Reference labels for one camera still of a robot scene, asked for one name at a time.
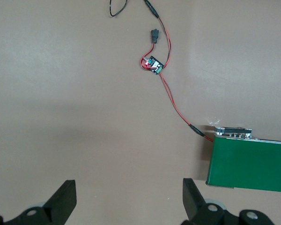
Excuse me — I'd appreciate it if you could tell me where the small green circuit board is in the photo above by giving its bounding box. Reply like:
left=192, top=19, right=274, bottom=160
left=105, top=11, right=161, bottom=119
left=140, top=55, right=166, bottom=76

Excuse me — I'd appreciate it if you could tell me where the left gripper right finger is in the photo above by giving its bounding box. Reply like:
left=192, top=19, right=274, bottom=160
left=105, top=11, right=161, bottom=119
left=181, top=178, right=276, bottom=225

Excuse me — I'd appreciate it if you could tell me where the small black wire connector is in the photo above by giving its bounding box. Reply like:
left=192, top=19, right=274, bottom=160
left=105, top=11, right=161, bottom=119
left=150, top=28, right=161, bottom=45

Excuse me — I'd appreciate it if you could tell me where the green conveyor belt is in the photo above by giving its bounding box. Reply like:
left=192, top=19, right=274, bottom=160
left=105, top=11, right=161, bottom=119
left=205, top=125, right=281, bottom=194

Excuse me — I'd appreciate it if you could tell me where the red black conveyor wire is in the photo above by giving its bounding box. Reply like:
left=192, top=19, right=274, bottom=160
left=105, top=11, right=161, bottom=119
left=109, top=0, right=215, bottom=143

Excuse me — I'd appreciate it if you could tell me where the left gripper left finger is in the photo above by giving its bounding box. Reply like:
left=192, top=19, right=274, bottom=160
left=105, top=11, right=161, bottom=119
left=0, top=179, right=77, bottom=225

